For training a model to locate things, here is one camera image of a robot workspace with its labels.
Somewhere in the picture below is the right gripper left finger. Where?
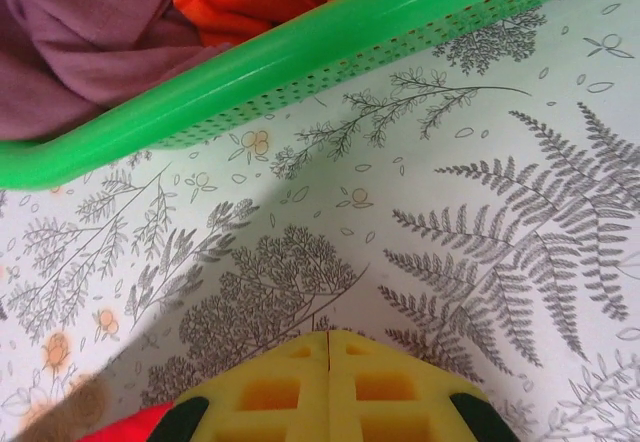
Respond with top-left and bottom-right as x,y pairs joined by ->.
149,330 -> 332,442

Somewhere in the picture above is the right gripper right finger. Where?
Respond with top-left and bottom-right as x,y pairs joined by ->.
327,329 -> 512,442

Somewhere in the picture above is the floral print table cover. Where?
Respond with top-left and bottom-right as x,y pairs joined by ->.
0,0 -> 640,442

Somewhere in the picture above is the green plastic basket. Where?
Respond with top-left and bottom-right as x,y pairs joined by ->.
0,0 -> 640,193

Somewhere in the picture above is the purple t-shirt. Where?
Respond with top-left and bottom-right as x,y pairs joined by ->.
0,0 -> 236,143

